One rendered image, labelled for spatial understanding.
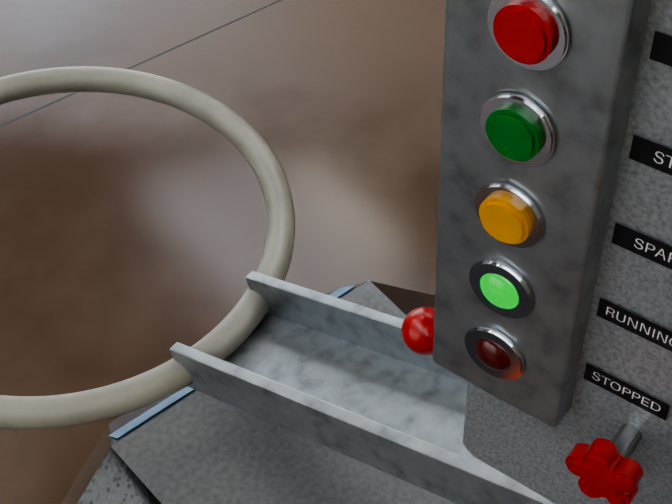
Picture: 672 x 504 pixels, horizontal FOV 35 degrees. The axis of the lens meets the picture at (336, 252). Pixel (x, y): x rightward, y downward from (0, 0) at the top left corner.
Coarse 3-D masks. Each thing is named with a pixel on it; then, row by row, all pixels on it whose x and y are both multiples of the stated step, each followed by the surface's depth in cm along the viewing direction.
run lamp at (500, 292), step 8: (480, 280) 53; (488, 280) 53; (496, 280) 52; (504, 280) 52; (488, 288) 53; (496, 288) 53; (504, 288) 52; (512, 288) 52; (488, 296) 53; (496, 296) 53; (504, 296) 53; (512, 296) 52; (496, 304) 53; (504, 304) 53; (512, 304) 53
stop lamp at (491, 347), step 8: (480, 344) 57; (488, 344) 56; (496, 344) 56; (480, 352) 57; (488, 352) 56; (496, 352) 56; (504, 352) 56; (480, 360) 57; (488, 360) 57; (496, 360) 56; (504, 360) 56; (496, 368) 57; (504, 368) 57
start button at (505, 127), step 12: (504, 108) 45; (516, 108) 45; (492, 120) 45; (504, 120) 45; (516, 120) 45; (528, 120) 45; (492, 132) 46; (504, 132) 45; (516, 132) 45; (528, 132) 45; (540, 132) 45; (492, 144) 46; (504, 144) 46; (516, 144) 45; (528, 144) 45; (540, 144) 45; (504, 156) 46; (516, 156) 46; (528, 156) 46
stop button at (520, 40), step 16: (496, 16) 42; (512, 16) 41; (528, 16) 41; (544, 16) 41; (496, 32) 42; (512, 32) 42; (528, 32) 41; (544, 32) 41; (512, 48) 42; (528, 48) 42; (544, 48) 41; (528, 64) 43
